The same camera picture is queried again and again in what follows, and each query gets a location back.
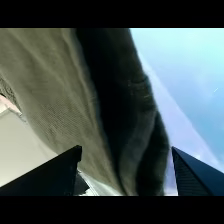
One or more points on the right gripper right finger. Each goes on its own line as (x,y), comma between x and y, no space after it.
(200,180)

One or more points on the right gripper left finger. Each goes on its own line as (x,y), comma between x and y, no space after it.
(50,176)

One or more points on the black garment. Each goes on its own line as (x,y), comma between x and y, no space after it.
(66,100)

